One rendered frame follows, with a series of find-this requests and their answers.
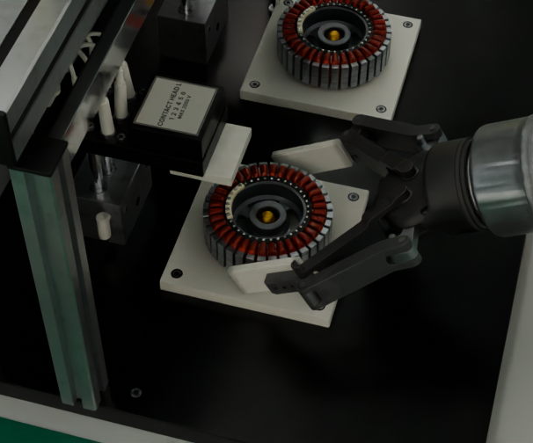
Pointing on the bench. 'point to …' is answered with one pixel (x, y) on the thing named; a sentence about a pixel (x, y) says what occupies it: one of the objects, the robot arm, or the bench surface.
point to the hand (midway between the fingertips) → (269, 219)
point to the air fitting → (104, 226)
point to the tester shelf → (19, 68)
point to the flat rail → (98, 73)
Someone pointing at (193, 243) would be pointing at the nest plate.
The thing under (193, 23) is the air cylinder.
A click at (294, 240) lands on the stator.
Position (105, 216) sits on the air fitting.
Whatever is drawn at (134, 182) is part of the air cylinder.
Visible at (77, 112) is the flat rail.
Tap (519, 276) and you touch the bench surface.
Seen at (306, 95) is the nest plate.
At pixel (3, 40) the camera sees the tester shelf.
